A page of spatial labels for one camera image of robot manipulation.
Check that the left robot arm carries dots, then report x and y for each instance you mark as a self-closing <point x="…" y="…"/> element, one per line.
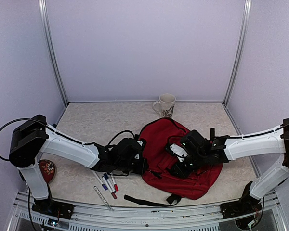
<point x="35" y="137"/>

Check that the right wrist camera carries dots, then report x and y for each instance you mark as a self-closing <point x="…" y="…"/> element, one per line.
<point x="176" y="150"/>

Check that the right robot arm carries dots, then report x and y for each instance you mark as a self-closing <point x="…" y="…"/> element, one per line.
<point x="250" y="149"/>

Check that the red cap marker long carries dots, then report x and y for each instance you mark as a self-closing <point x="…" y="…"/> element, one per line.
<point x="114" y="183"/>

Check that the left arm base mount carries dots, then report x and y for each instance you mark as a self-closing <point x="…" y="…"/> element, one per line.
<point x="54" y="209"/>

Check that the left aluminium frame post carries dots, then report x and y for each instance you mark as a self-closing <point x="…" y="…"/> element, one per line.
<point x="51" y="51"/>

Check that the red floral lacquer dish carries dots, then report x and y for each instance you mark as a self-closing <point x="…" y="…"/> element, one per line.
<point x="48" y="169"/>

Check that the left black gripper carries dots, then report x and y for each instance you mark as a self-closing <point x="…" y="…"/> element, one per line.
<point x="140" y="170"/>

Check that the red backpack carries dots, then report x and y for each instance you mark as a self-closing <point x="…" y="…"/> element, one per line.
<point x="158" y="134"/>

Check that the aluminium frame post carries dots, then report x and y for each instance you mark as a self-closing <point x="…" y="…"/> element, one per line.
<point x="239" y="51"/>
<point x="51" y="51"/>

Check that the dark blue cap marker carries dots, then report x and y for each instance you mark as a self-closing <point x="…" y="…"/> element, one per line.
<point x="109" y="182"/>

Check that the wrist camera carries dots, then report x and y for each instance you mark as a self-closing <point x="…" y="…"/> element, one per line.
<point x="176" y="150"/>
<point x="139" y="148"/>

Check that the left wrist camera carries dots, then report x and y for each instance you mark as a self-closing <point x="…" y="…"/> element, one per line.
<point x="139" y="148"/>

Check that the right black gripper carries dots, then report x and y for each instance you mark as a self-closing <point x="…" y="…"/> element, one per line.
<point x="181" y="172"/>

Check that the right aluminium frame post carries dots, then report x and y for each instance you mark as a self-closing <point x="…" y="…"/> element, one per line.
<point x="239" y="51"/>

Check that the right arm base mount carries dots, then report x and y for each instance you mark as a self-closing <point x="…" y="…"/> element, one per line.
<point x="237" y="208"/>

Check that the front aluminium rail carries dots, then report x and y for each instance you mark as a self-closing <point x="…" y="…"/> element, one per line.
<point x="90" y="217"/>

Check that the white patterned ceramic mug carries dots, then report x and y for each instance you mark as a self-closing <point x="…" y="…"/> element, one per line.
<point x="165" y="105"/>

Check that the blue cap white marker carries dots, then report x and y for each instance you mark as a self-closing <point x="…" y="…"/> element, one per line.
<point x="100" y="180"/>

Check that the clear silver pen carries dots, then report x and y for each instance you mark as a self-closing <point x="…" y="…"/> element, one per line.
<point x="105" y="202"/>

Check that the red cap marker short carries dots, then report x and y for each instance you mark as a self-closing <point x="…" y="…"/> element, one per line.
<point x="113" y="194"/>

